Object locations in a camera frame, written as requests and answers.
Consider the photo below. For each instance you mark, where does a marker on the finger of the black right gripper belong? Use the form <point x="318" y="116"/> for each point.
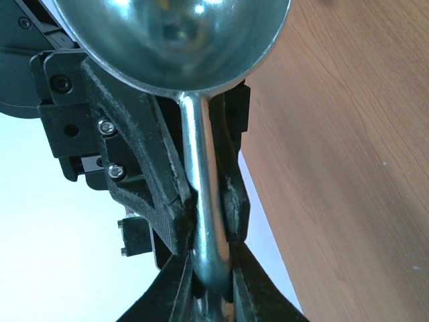
<point x="235" y="203"/>

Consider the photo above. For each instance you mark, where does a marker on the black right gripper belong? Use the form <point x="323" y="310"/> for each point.
<point x="41" y="77"/>

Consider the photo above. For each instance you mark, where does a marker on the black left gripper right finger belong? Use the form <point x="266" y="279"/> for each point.
<point x="256" y="298"/>

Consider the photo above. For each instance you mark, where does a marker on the silver metal scoop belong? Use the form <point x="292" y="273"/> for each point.
<point x="188" y="51"/>

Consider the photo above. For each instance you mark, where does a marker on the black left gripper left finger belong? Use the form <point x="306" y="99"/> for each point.
<point x="169" y="298"/>

